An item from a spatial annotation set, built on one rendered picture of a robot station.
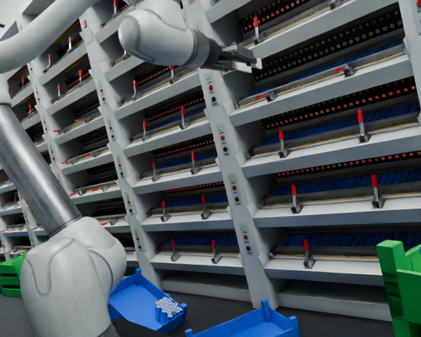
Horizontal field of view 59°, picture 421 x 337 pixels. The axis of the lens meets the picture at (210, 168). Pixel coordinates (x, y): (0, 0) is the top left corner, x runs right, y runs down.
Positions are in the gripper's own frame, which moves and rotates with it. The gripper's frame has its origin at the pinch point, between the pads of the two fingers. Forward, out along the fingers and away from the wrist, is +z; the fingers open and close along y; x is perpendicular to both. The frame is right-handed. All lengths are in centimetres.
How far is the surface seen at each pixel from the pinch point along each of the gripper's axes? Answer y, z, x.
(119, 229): 114, 24, 48
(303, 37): -10.8, 14.5, -7.2
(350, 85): -21.4, 16.6, 10.4
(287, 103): -1.0, 16.7, 10.1
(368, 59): -26.3, 19.5, 4.3
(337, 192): -8.3, 26.8, 40.1
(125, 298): 75, -2, 73
